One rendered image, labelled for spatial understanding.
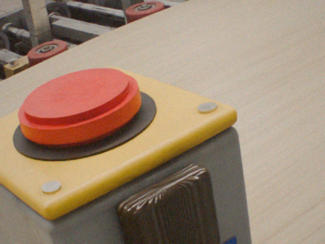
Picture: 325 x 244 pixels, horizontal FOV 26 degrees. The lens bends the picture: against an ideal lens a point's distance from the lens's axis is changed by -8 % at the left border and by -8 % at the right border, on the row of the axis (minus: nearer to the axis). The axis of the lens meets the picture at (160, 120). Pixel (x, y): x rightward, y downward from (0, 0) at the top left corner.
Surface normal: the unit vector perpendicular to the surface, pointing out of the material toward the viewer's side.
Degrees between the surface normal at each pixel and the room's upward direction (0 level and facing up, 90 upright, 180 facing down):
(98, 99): 0
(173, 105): 0
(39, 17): 90
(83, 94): 0
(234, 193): 90
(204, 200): 90
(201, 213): 90
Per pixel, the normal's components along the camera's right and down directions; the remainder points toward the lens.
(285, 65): -0.18, -0.88
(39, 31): 0.60, 0.24
